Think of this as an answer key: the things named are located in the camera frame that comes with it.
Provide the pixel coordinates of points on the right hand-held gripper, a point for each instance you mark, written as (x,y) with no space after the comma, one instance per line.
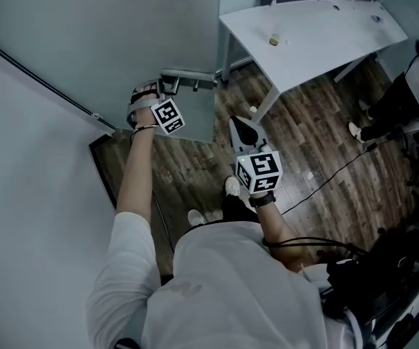
(258,173)

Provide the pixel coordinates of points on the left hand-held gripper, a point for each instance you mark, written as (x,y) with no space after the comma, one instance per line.
(167,116)

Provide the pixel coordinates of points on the frosted glass door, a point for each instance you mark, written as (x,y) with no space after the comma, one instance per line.
(115,27)

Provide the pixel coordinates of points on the person's left forearm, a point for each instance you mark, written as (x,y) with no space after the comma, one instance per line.
(136,165)

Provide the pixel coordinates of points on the person's right forearm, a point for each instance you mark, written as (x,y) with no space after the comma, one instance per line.
(278,231)

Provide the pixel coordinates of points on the person's left hand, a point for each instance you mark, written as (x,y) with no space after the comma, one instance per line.
(146,117)

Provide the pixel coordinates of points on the person's right white shoe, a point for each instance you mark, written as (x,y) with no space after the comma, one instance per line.
(232,186)

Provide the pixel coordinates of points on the person's white shoe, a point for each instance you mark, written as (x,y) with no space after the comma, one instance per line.
(195,217)
(232,186)

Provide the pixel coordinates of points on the black wristband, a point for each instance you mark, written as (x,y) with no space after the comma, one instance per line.
(264,199)

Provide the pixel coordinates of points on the person's black trousers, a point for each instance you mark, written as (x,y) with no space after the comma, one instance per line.
(236,209)

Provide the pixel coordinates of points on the small jar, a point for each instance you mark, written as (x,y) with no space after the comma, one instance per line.
(275,39)

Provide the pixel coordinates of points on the person's left white shoe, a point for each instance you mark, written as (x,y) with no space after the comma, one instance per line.
(195,217)

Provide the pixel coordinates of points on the white table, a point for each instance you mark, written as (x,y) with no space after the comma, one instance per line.
(304,49)

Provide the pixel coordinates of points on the person's white shirt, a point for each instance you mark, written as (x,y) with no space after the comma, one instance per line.
(231,289)

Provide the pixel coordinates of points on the black backpack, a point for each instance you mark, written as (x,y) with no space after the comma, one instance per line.
(387,285)

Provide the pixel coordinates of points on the black door rail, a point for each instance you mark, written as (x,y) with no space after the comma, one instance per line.
(49,86)

